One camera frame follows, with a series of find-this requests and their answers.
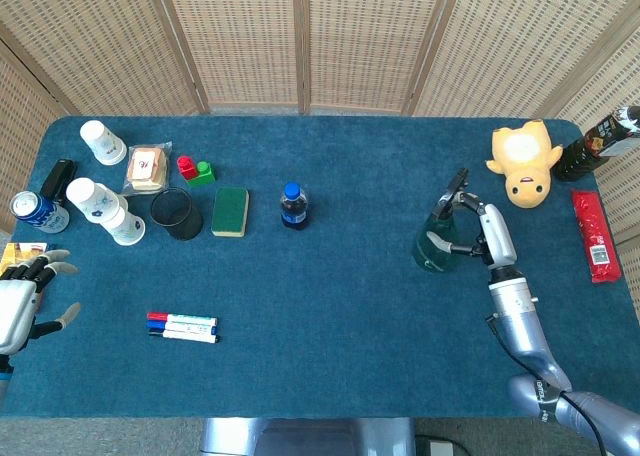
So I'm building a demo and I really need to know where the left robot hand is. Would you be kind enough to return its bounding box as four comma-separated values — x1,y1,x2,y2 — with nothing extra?
0,248,82,357

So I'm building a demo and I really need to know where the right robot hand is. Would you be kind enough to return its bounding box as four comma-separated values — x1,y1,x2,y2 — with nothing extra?
424,190,519,270

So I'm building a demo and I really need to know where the green spray bottle black trigger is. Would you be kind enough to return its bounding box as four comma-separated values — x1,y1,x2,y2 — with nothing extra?
412,167,471,273

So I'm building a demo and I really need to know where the dark sauce bottle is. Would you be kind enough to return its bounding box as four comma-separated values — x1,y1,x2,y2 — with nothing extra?
552,104,640,183

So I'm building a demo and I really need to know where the cola bottle blue cap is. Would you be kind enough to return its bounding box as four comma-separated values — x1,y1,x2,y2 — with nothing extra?
279,181,310,231

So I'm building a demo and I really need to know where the yellow printed box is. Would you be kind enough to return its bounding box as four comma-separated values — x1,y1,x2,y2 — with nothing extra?
0,242,49,278

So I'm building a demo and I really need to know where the yellow plush toy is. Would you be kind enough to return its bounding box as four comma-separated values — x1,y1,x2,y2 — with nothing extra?
485,118,565,210

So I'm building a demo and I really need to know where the blue drink can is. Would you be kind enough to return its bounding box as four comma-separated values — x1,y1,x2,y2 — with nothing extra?
10,190,71,235

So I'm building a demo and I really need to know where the red snack package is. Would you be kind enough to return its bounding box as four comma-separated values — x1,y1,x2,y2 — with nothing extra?
571,189,623,284

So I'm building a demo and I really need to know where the black stapler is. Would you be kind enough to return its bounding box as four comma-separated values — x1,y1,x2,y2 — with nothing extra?
39,158,79,207

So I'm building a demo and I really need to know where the blue whiteboard marker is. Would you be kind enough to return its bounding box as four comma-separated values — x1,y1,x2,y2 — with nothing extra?
146,319,219,335

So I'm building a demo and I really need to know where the red whiteboard marker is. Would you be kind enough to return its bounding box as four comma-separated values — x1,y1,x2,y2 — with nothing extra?
146,311,219,327

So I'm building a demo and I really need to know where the black whiteboard marker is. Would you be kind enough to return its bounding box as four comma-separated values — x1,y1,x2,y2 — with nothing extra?
147,328,221,344

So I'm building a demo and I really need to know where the blue table cloth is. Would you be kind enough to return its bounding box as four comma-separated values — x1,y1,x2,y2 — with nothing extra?
0,115,640,420

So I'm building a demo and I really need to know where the white paper cup stack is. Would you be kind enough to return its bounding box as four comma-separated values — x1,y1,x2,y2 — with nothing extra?
79,119,128,167

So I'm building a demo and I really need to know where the black mesh pen holder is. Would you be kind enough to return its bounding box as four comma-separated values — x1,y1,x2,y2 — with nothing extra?
150,186,205,242

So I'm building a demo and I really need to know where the packaged sandwich bread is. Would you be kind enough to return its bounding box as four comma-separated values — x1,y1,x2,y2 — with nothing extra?
119,142,173,198

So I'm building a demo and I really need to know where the red building block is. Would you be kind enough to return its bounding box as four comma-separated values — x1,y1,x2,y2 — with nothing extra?
176,155,199,181

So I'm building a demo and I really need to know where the white floor device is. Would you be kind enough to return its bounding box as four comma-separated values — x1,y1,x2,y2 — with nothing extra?
415,435,471,456

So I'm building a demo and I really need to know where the green building block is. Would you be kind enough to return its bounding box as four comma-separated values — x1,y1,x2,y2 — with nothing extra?
187,160,218,188

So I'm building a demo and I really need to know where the green yellow sponge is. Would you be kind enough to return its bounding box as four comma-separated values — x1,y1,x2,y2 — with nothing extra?
210,186,250,239

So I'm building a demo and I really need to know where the silver robot torso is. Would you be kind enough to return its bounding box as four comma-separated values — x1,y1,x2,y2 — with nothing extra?
199,418,416,456

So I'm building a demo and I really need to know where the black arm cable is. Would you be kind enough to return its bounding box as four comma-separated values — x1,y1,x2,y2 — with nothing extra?
486,314,602,450

